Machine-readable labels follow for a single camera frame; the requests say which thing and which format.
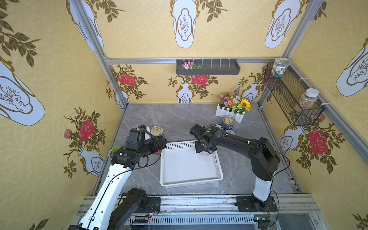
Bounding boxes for blue labelled tin can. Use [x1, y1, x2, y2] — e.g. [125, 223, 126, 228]
[150, 126, 165, 138]

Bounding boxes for white plastic basket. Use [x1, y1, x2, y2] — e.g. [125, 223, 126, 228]
[160, 140, 223, 188]

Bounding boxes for pink small can front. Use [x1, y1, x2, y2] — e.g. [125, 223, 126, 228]
[199, 151, 211, 156]

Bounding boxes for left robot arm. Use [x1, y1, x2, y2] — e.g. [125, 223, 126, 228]
[69, 125, 167, 230]

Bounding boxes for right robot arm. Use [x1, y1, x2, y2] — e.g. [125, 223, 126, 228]
[190, 125, 280, 212]

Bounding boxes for blue can near flowers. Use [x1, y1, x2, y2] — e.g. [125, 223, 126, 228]
[221, 116, 236, 131]

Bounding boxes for potted succulent white pot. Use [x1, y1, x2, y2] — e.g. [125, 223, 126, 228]
[108, 146, 122, 160]

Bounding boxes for flower box white fence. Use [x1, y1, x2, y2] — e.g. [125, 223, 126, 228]
[215, 93, 252, 123]

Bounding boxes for pink artificial flowers on shelf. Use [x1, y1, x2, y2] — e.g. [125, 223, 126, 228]
[181, 60, 205, 70]

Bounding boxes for patterned jar on rack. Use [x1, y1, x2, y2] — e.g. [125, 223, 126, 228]
[271, 57, 290, 77]

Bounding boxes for clear jar white lid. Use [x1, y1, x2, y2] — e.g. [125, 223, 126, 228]
[298, 88, 319, 110]

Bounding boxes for grey wall shelf tray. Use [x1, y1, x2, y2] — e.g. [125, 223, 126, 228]
[176, 58, 241, 75]

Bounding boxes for black wire wall basket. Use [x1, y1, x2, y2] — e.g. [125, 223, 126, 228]
[264, 63, 325, 127]

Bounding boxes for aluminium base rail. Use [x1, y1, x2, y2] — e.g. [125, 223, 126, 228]
[73, 189, 327, 230]

